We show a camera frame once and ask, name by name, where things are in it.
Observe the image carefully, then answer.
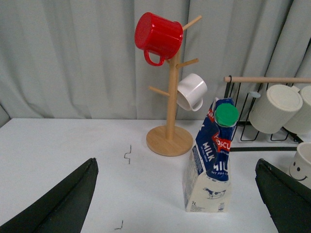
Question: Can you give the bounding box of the white smiley face cup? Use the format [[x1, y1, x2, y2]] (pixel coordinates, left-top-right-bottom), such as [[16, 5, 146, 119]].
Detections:
[[289, 142, 311, 189]]

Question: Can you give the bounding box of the red ribbed mug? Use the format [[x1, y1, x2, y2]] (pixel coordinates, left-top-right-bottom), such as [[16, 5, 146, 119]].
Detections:
[[135, 12, 183, 67]]

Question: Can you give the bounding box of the wooden mug tree stand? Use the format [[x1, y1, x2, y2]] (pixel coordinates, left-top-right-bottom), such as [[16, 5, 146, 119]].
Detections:
[[146, 15, 202, 157]]

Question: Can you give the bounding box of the black wire cup rack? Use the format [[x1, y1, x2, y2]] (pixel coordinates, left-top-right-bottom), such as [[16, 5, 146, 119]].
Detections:
[[224, 83, 309, 152]]

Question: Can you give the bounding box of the cream textured cup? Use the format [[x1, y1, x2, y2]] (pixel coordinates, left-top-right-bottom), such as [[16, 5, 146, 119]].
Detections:
[[249, 84, 303, 134]]

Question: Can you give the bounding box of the wooden rack dowel handle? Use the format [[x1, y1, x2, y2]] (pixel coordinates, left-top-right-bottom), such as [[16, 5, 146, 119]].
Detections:
[[223, 76, 311, 84]]

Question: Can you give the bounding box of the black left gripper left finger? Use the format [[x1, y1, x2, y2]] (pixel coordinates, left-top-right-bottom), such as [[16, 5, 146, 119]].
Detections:
[[0, 158, 99, 233]]

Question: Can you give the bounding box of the grey curtain backdrop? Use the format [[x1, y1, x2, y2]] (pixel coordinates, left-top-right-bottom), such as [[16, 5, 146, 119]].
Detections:
[[0, 0, 311, 124]]

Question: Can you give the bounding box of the cream cup at edge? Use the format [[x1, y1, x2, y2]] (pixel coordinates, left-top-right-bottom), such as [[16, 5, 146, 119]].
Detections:
[[283, 85, 311, 134]]

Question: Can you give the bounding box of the white glossy mug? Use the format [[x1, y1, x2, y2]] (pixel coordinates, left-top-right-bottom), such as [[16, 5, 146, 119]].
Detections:
[[177, 73, 207, 112]]

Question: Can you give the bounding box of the blue white milk carton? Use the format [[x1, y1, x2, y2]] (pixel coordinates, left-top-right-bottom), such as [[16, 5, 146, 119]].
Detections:
[[182, 98, 239, 213]]

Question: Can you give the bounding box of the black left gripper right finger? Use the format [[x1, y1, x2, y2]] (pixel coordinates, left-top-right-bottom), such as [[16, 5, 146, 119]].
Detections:
[[255, 159, 311, 233]]

